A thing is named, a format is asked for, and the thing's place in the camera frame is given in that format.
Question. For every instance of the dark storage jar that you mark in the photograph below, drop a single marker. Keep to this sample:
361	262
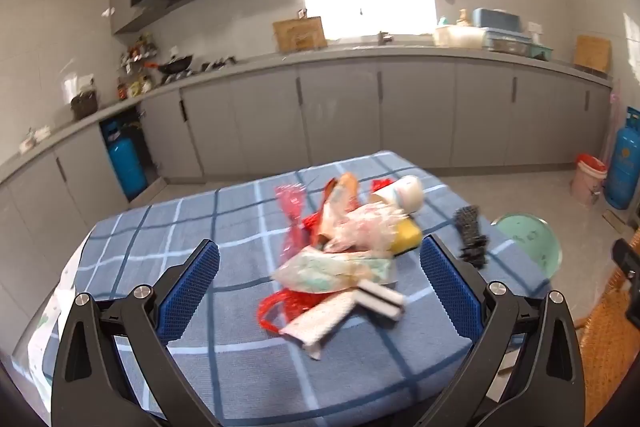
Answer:
84	104

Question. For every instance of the blue checked tablecloth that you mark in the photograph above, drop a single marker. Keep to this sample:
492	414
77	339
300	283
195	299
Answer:
225	217

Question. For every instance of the white wall socket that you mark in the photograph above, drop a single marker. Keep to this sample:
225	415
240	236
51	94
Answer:
86	80
536	27

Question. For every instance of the black wok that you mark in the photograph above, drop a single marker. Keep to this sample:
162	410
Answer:
175	64

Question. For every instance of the pink bucket with red lid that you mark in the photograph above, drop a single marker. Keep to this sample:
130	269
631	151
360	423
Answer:
586	182

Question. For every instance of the white flat tube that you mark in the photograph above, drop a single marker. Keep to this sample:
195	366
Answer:
320	324

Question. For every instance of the red mesh bag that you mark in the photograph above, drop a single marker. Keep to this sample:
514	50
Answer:
272	307

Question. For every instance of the orange snack wrapper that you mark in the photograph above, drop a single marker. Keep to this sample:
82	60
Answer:
345	189

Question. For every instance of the red plastic scrap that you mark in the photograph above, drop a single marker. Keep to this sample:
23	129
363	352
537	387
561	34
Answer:
382	185

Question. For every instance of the group of sauce bottles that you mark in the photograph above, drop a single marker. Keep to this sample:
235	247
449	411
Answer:
135	88

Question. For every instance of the white black small carton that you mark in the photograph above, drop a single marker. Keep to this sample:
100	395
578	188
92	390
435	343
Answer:
380	302

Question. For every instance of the gas stove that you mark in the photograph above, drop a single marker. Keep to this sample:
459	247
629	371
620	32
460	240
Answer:
215	64

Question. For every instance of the white plastic container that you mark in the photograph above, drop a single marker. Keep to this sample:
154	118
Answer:
457	36

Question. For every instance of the green plastic tray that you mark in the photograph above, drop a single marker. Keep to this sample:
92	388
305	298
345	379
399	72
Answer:
541	53

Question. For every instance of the pink plastic wrapper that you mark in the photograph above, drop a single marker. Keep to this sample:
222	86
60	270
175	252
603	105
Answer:
292	207

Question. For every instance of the wall spice rack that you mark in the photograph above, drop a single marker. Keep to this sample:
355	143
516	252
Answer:
137	54

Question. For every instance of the grey kitchen counter cabinets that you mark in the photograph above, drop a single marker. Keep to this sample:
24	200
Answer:
340	107

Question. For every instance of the blue gas cylinder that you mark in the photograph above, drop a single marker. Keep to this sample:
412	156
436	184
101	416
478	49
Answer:
125	162
622	162

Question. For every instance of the beige soap bottle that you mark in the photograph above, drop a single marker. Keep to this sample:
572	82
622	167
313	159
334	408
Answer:
465	17

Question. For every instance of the clear plastic bag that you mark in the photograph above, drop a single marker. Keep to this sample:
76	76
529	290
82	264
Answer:
365	223

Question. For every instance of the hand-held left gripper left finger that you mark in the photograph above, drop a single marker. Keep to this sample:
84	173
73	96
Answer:
192	287

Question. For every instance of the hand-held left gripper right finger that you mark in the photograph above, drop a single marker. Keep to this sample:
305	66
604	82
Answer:
447	287

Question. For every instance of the kitchen faucet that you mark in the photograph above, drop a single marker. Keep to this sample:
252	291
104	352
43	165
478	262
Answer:
385	38

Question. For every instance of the blue dish rack box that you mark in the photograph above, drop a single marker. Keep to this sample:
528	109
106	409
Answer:
500	22

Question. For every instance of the white green printed packet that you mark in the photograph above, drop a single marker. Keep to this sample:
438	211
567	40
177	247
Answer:
320	269

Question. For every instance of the white striped paper cup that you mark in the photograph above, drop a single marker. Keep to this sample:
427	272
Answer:
405	193

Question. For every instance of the wicker chair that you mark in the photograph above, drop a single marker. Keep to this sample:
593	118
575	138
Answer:
605	342

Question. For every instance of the yellow sponge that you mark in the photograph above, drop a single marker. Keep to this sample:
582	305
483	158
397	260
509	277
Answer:
406	235

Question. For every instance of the mint green enamel basin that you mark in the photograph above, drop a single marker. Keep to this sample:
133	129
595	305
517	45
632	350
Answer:
530	242

